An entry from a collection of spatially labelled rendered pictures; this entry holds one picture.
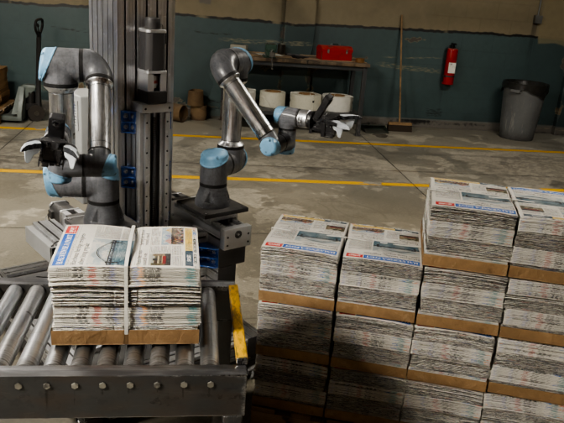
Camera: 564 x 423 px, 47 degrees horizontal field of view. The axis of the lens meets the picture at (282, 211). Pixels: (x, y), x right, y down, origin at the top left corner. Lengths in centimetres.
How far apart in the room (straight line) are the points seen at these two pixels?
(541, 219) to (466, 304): 39
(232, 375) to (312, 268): 80
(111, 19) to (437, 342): 170
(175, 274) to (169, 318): 13
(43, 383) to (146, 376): 24
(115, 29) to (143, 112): 32
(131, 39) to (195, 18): 614
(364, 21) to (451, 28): 121
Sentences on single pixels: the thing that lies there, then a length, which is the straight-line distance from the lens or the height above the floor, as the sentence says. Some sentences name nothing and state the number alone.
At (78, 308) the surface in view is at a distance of 175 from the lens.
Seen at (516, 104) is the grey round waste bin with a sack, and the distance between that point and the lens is 925.
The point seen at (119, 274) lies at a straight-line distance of 170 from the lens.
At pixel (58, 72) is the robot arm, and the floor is 139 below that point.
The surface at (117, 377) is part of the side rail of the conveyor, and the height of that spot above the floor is 80.
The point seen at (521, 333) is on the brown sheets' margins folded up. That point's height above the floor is 63.
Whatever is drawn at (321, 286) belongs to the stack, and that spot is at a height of 70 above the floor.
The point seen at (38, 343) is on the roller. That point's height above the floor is 80.
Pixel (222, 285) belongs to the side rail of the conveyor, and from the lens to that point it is 212.
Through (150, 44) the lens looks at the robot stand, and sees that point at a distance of 258.
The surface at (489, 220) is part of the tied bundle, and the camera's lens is 230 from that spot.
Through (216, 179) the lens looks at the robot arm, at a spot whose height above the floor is 94.
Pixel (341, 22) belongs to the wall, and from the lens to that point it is 896.
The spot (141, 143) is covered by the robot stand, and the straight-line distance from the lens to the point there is 264.
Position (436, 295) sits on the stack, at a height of 72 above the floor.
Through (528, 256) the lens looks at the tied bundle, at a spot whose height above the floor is 92.
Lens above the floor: 172
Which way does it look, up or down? 19 degrees down
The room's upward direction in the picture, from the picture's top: 4 degrees clockwise
